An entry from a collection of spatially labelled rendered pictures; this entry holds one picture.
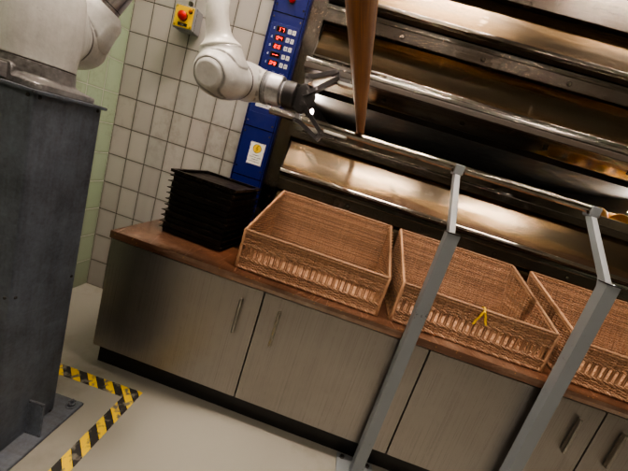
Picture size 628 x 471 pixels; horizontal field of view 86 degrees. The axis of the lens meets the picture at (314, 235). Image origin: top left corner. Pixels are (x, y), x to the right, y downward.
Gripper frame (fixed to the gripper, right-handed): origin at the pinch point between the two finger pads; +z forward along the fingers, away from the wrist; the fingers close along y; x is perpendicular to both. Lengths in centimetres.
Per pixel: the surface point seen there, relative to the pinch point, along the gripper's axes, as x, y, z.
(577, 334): -4, 41, 87
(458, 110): -48, -20, 38
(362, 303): -13, 58, 23
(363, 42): 62, 2, 4
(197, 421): -2, 119, -20
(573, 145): -48, -20, 84
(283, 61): -60, -22, -41
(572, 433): -7, 75, 102
